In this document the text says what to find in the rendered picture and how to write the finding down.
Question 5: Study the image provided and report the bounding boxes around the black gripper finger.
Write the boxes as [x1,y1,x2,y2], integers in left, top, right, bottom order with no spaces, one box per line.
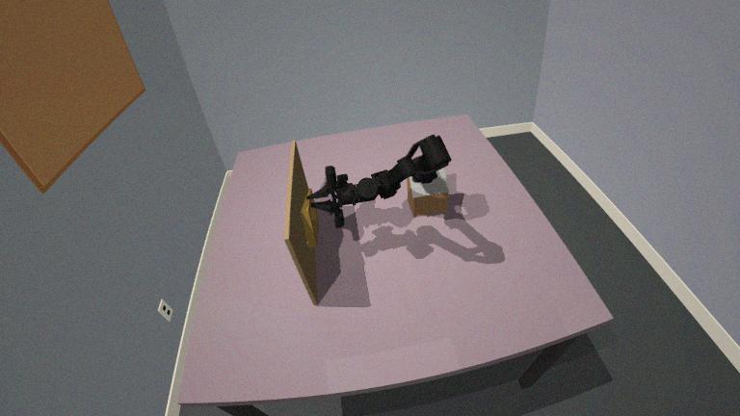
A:
[306,181,329,199]
[311,199,331,215]

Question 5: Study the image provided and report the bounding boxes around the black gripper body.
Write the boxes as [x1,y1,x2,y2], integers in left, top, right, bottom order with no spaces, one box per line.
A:
[325,166,358,228]

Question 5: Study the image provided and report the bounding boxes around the yellow picture frame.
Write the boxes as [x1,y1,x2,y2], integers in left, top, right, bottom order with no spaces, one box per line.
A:
[300,189,319,247]

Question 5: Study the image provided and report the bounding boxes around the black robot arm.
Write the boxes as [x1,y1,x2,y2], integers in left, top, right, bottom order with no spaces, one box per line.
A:
[335,134,452,202]

